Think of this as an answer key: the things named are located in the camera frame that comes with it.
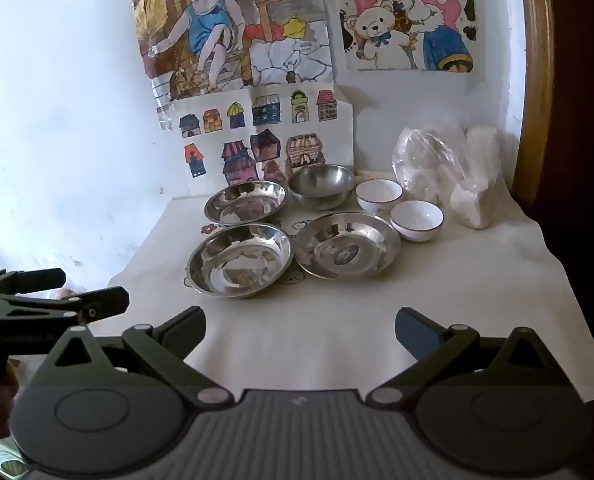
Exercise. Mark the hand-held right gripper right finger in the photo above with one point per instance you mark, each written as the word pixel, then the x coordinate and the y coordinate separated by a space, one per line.
pixel 417 332

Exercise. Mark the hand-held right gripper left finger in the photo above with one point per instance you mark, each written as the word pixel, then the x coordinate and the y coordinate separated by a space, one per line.
pixel 187 332

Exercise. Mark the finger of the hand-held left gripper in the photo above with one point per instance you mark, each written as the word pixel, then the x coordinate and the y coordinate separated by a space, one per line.
pixel 27 281
pixel 97 305

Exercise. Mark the deep stainless steel plate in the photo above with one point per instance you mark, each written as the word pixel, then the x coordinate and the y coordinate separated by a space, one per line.
pixel 244 202
pixel 237 262

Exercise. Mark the wide-rimmed stainless steel plate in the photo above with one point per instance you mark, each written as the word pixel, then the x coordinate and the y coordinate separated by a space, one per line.
pixel 347 245

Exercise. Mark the white red-rimmed ceramic bowl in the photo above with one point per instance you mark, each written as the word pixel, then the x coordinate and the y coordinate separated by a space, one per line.
pixel 417 220
pixel 378 194

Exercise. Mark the stainless steel bowl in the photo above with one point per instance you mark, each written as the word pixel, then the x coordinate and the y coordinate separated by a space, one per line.
pixel 322 187

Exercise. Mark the white printed tablecloth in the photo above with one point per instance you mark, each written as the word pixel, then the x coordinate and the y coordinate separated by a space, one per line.
pixel 302 340

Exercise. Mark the clear plastic bag white contents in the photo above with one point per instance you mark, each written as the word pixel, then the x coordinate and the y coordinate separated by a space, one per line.
pixel 437 170

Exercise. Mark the coloured houses drawing poster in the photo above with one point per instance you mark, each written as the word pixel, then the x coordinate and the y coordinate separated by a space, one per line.
pixel 212 145

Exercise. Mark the coloured child drawing poster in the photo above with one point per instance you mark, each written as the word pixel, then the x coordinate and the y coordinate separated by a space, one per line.
pixel 277 60

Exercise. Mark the coloured teddy bear drawing poster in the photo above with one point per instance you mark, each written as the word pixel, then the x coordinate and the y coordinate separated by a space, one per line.
pixel 407 15

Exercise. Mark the wooden door frame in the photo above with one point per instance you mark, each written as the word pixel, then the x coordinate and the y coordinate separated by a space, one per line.
pixel 534 85

